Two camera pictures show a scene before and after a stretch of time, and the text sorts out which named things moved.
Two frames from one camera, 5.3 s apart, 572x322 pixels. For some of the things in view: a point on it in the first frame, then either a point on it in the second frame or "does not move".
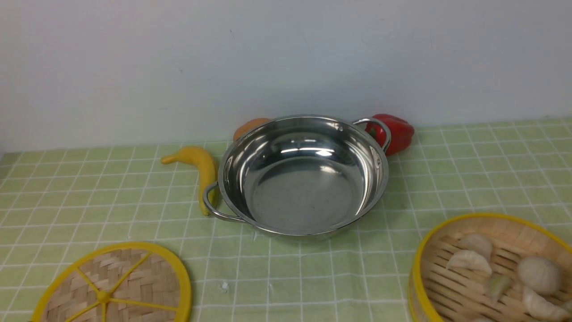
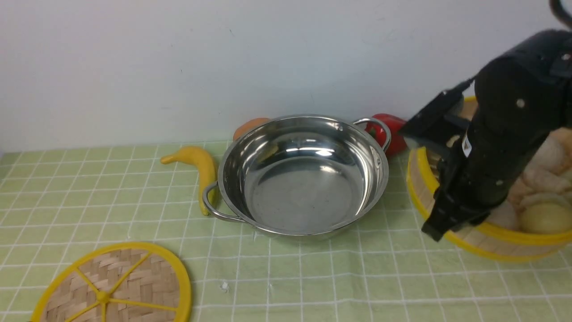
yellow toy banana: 204,165 does not move
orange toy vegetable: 249,125 does not move
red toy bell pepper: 401,133 does not move
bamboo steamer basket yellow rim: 465,269 -> 488,239
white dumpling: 536,306 -> 536,181
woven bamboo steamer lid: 132,281 does not move
